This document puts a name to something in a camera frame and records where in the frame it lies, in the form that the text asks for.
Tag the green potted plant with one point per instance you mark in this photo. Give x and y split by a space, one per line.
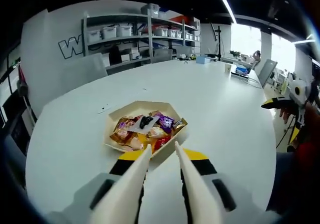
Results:
235 53

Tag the dark cabinet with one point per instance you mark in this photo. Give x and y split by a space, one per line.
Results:
17 123

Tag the person's right hand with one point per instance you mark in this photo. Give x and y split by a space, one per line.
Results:
287 113

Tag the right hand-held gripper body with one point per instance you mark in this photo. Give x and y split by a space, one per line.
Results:
298 95

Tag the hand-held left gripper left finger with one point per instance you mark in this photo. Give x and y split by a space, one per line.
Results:
80 204

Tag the pile of food packets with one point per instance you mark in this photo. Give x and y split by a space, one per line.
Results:
140 136

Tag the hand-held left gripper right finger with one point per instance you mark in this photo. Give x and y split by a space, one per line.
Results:
240 204

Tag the white flat device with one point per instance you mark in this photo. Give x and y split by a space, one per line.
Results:
238 75

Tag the person's dark trousers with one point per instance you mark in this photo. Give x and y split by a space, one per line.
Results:
287 179

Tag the grey storage bin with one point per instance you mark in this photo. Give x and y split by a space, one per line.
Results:
150 10

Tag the grey metal shelf rack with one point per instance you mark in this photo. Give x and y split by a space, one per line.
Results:
170 21
117 18

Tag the hanging pink grey bag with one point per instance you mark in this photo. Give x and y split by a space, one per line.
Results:
22 83

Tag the white storage bin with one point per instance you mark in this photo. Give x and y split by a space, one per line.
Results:
125 31
94 35
109 33

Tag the cream food tongs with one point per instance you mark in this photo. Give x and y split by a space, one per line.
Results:
125 191

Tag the blue tissue pack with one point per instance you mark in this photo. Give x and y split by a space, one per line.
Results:
242 70

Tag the stack of white boxes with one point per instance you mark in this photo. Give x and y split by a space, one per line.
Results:
130 56

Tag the ceiling light strip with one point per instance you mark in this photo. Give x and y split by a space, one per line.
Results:
303 41
232 12

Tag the row of small white bins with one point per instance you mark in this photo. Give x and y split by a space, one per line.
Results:
172 33

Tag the light blue box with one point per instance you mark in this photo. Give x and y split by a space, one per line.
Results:
202 60

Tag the white paper cup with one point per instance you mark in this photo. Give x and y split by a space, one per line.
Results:
227 68

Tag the translucent grey chair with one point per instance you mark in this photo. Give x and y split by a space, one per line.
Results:
267 73
85 66
162 56

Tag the black backpack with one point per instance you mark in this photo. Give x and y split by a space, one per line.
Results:
115 56

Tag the cream hexagonal container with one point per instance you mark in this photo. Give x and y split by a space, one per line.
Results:
150 106

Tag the person's red shirt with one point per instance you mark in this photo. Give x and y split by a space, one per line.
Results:
308 150

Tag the black stand pole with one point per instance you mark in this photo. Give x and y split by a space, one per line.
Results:
219 48

